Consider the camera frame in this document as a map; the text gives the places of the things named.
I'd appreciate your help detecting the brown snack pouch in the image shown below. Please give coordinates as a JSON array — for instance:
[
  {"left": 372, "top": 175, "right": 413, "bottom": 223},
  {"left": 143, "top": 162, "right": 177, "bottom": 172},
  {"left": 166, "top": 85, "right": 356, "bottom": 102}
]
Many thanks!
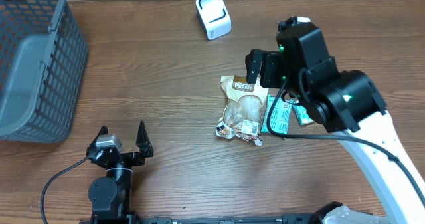
[{"left": 216, "top": 76, "right": 268, "bottom": 146}]

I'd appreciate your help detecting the teal snack bar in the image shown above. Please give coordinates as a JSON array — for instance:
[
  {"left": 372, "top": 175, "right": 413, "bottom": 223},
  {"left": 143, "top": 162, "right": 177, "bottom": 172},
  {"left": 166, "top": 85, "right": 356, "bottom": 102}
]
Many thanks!
[{"left": 261, "top": 94, "right": 292, "bottom": 134}]

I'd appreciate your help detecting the white barcode scanner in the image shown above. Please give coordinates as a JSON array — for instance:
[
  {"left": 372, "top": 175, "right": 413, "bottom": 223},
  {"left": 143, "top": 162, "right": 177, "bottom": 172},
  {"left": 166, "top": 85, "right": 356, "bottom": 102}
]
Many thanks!
[{"left": 195, "top": 0, "right": 232, "bottom": 41}]

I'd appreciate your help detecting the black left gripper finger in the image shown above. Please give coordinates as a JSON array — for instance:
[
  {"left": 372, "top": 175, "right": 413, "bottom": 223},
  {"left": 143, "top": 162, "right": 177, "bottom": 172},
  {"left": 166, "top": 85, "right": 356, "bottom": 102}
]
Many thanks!
[
  {"left": 89, "top": 126, "right": 108, "bottom": 148},
  {"left": 135, "top": 121, "right": 154, "bottom": 158}
]

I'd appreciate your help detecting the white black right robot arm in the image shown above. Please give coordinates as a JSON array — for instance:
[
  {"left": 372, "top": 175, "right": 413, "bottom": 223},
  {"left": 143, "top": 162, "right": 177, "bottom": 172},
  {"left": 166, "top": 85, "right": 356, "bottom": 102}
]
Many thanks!
[{"left": 245, "top": 17, "right": 424, "bottom": 223}]

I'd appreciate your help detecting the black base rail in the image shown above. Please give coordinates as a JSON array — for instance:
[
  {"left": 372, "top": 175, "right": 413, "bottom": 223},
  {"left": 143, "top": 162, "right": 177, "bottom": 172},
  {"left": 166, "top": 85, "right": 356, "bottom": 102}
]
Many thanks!
[{"left": 79, "top": 212, "right": 376, "bottom": 224}]

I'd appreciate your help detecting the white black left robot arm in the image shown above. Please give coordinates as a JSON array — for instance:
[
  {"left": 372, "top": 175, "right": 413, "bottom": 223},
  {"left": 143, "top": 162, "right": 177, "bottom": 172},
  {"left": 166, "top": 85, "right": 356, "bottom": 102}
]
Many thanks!
[{"left": 86, "top": 122, "right": 154, "bottom": 223}]

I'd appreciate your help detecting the teal Kleenex tissue pack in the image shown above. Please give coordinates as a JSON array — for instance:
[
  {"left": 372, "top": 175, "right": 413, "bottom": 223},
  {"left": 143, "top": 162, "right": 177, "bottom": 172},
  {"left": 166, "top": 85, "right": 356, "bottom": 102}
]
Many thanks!
[{"left": 292, "top": 100, "right": 314, "bottom": 126}]

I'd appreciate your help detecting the dark grey plastic basket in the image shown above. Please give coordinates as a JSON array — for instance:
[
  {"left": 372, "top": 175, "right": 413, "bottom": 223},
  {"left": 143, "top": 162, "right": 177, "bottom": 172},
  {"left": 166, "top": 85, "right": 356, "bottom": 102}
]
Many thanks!
[{"left": 1, "top": 0, "right": 88, "bottom": 143}]

